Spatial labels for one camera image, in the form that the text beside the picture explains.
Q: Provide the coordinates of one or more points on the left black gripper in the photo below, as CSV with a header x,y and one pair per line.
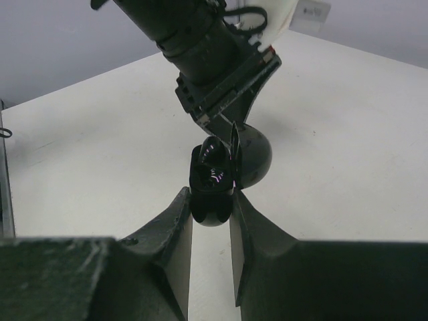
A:
x,y
229,99

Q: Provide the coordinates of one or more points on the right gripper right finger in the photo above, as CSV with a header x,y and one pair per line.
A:
x,y
271,276

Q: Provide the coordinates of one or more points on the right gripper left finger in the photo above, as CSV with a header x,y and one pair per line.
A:
x,y
146,275

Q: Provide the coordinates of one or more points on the black earbud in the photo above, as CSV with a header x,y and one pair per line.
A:
x,y
213,152

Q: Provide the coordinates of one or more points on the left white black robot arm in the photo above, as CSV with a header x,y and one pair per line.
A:
x,y
220,72

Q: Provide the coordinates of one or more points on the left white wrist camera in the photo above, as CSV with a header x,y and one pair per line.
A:
x,y
306,15

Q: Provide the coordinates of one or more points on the aluminium mounting rail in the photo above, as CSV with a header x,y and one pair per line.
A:
x,y
7,220

